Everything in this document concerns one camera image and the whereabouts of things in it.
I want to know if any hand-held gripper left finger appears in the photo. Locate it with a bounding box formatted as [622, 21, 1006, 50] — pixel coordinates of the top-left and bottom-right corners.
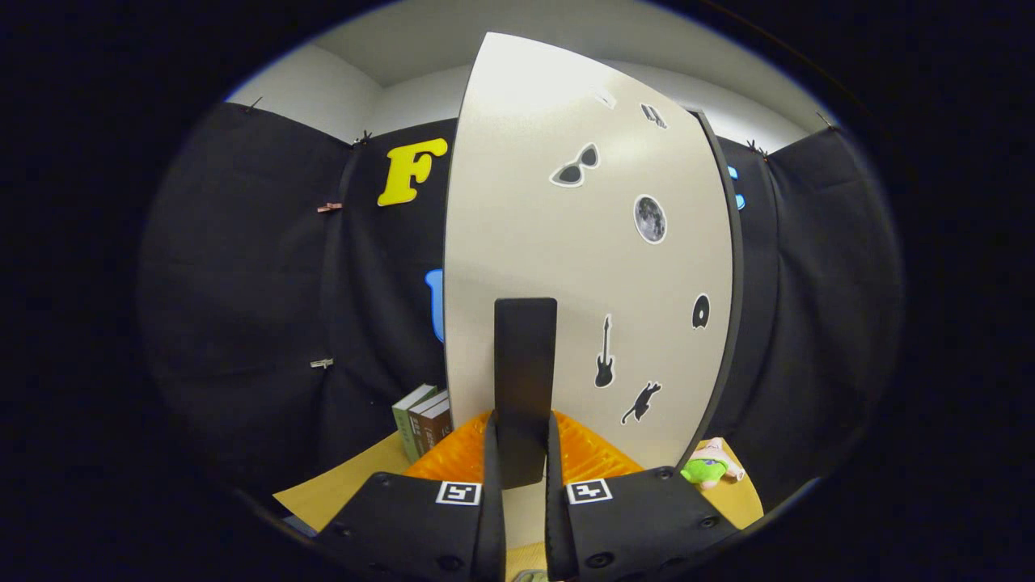
[314, 409, 509, 582]

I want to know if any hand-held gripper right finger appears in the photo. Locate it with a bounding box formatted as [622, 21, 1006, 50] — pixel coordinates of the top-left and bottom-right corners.
[543, 409, 741, 582]

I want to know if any green book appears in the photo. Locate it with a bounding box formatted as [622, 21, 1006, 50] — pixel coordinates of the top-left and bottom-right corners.
[392, 384, 437, 463]

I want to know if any green and pink plush toy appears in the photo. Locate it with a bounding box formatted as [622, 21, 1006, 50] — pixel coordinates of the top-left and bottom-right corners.
[681, 438, 745, 491]

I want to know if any grey cabinet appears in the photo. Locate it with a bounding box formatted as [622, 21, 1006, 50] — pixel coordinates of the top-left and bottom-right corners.
[687, 108, 746, 470]

